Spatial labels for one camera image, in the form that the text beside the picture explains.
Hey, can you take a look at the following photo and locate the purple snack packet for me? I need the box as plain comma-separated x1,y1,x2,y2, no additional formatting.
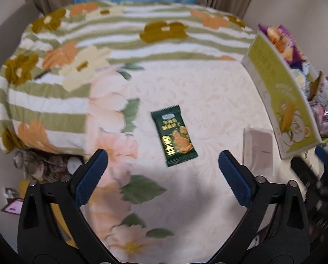
258,23,307,66

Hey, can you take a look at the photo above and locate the green cardboard box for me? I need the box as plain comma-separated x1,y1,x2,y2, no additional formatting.
241,30,328,169

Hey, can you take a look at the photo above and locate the pink card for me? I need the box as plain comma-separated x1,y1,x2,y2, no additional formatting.
0,198,23,215

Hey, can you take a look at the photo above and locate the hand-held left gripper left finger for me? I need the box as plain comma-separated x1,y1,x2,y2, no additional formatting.
17,148,118,264

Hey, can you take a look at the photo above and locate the white round container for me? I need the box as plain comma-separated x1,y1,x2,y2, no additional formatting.
67,158,82,174

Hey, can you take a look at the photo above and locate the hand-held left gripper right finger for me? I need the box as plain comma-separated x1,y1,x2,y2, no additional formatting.
208,150,311,264

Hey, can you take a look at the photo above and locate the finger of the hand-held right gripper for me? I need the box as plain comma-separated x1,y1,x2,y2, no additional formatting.
315,146,328,172
290,156,321,189

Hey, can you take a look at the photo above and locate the pale floral bed sheet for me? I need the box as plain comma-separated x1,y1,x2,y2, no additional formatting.
79,60,291,263

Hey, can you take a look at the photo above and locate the dark green snack packet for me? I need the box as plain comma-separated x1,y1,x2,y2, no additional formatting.
150,105,199,168

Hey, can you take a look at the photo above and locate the striped floral blanket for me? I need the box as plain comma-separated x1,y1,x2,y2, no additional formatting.
0,0,256,154

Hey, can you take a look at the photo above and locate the clear glass jar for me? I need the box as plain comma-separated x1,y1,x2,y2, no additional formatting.
14,154,27,169

